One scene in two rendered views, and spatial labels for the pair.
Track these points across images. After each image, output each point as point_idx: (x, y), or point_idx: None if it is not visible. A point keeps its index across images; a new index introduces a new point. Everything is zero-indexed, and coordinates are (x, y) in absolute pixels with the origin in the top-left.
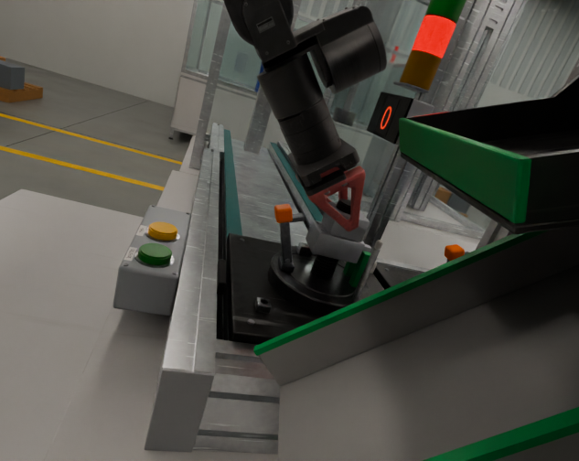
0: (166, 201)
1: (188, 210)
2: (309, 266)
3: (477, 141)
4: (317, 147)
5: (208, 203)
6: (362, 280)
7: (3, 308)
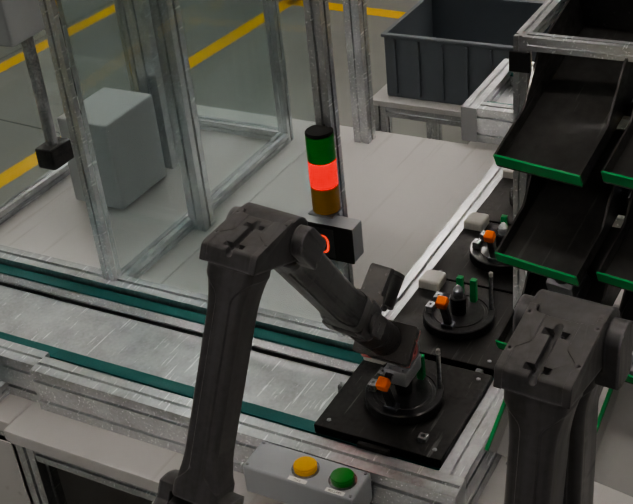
0: (121, 461)
1: (150, 446)
2: (392, 392)
3: None
4: (397, 341)
5: None
6: (440, 374)
7: None
